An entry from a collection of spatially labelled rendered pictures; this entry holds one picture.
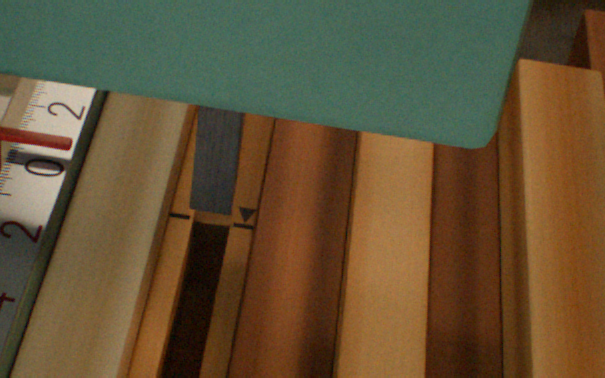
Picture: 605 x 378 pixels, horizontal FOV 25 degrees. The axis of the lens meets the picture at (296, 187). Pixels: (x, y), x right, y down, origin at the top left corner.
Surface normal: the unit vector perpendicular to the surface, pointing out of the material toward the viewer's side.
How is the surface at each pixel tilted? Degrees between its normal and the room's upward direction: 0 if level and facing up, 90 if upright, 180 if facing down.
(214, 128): 90
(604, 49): 0
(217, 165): 90
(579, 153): 0
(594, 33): 0
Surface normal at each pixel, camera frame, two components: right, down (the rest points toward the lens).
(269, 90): -0.10, 0.64
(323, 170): 0.12, -0.75
